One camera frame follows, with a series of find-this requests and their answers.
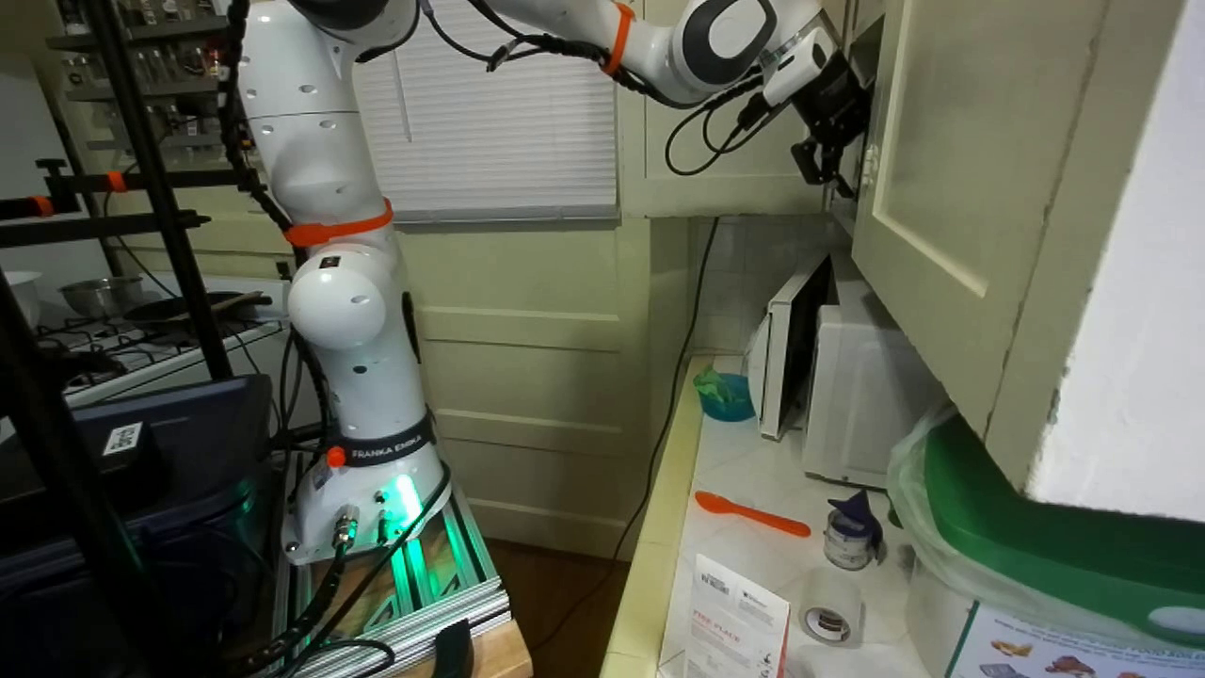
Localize cream cabinet door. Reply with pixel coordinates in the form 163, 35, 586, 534
856, 0, 1186, 492

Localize blue bowl with green cloth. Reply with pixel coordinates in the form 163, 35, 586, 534
693, 369, 753, 422

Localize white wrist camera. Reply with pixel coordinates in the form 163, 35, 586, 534
760, 26, 836, 106

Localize white tape roll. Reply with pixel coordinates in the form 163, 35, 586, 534
799, 568, 865, 646

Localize large container with green lid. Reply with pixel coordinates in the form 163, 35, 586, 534
888, 410, 1205, 678

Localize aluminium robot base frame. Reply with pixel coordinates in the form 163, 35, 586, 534
263, 498, 533, 678

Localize white printed paper sheet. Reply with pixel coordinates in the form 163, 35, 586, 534
686, 553, 792, 678

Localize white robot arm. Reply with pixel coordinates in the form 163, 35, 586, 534
224, 0, 870, 563

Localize white microwave oven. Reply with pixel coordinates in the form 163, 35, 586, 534
745, 250, 946, 489

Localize dark green power cable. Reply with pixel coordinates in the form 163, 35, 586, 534
605, 213, 727, 561

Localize white window blind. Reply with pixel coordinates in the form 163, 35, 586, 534
353, 0, 619, 225

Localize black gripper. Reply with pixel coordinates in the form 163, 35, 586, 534
792, 57, 870, 196

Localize black metal rack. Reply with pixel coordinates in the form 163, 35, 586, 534
0, 0, 242, 678

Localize orange plastic spoon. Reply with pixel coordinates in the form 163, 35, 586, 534
693, 489, 814, 537

